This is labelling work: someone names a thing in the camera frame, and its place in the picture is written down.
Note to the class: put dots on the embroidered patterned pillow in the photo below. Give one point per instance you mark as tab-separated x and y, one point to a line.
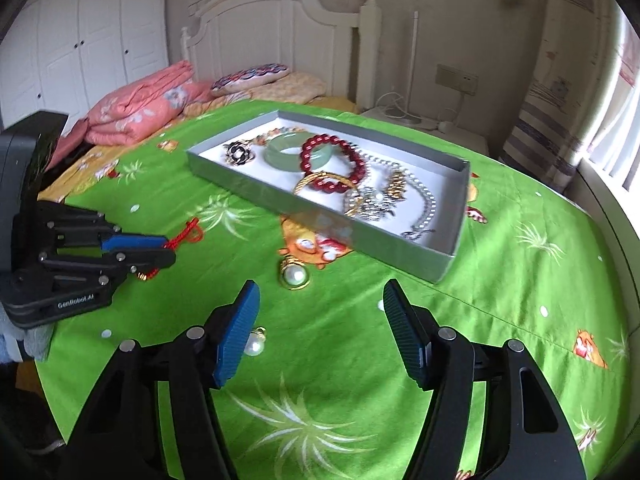
250	77

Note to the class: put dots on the pink floral quilt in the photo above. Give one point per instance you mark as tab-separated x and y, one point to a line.
130	110

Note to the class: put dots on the green printed sheet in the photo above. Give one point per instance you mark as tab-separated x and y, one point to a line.
500	285

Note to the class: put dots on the yellow floral pillow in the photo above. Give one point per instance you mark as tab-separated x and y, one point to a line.
295	87

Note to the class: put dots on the white wooden headboard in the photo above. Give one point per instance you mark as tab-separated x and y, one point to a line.
280	35

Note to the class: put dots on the silver gold rhinestone brooch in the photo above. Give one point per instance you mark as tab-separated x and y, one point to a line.
370	202

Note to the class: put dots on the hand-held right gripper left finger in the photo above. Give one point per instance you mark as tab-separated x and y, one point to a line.
235	335

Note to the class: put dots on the white lamp stand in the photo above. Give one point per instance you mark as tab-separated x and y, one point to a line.
415	60

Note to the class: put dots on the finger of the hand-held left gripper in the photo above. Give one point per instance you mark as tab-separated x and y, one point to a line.
145	259
135	242

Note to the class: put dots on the wall socket panel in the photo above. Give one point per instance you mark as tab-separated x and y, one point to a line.
456	78

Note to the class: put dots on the gold filigree ornament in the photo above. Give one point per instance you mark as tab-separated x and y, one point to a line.
396	182

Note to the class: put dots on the printed striped curtain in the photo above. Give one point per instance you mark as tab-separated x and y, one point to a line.
550	110

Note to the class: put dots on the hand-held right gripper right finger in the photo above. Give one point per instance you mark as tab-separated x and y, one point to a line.
405	335

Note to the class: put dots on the white wardrobe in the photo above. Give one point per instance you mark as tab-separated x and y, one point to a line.
100	35

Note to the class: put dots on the gold rimmed pearl pendant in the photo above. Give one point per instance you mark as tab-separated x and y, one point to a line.
295	276

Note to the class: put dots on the gold bangle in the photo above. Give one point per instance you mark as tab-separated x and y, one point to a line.
320	176

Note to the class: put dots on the pale green jade bangle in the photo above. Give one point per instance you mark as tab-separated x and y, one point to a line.
272	152

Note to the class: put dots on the small pearl drop earring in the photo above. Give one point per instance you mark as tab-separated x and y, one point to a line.
255	345

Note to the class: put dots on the white nightstand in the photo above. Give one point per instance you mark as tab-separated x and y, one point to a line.
450	141

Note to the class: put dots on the grey cardboard box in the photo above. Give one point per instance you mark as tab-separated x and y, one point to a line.
320	220

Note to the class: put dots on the yellow printed bed sheet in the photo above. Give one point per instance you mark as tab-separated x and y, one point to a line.
80	170

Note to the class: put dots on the white window frame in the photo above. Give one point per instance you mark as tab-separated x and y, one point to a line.
620	240

